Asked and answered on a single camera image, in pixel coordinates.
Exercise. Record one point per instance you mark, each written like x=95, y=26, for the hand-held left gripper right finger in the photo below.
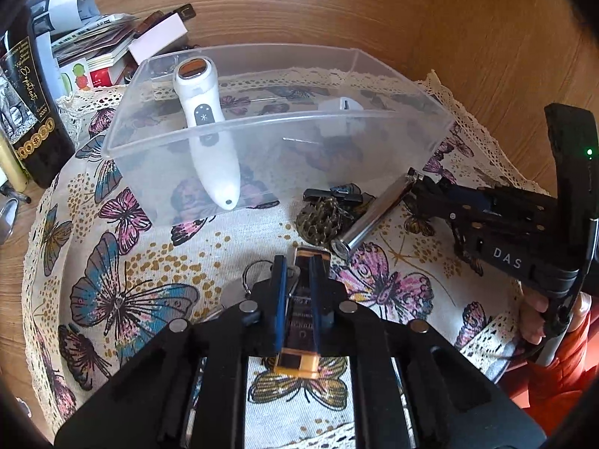
x=316, y=285

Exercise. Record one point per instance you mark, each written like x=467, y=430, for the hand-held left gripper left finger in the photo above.
x=281, y=290

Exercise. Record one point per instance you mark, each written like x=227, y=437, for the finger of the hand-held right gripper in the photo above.
x=437, y=189
x=433, y=213

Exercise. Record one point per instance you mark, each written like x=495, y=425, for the black and orange lighter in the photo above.
x=299, y=318

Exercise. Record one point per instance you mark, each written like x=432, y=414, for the silver metal cylinder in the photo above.
x=369, y=217

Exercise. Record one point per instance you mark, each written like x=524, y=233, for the clear plastic container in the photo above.
x=281, y=149

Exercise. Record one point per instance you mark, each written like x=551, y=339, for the person's right forearm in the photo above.
x=566, y=365

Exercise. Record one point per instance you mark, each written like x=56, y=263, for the person's right hand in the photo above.
x=533, y=311

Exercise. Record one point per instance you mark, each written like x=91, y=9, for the bronze filigree pendant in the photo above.
x=320, y=220

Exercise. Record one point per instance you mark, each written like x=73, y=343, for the black clip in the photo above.
x=339, y=193

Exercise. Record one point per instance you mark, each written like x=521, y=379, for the butterfly printed tablecloth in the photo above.
x=154, y=290

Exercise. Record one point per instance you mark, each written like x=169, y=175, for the small white plastic device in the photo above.
x=341, y=105

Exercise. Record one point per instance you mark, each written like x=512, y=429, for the white handheld massager device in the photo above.
x=206, y=117

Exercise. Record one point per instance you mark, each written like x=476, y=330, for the white cardboard box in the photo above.
x=157, y=37

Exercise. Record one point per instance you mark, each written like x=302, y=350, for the shiny metal object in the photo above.
x=9, y=215

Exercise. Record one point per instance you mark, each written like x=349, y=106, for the gold bottle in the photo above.
x=11, y=163

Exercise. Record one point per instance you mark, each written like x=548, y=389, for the dark wine bottle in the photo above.
x=28, y=117

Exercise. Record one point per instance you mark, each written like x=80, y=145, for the pile of papers and booklets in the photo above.
x=93, y=42

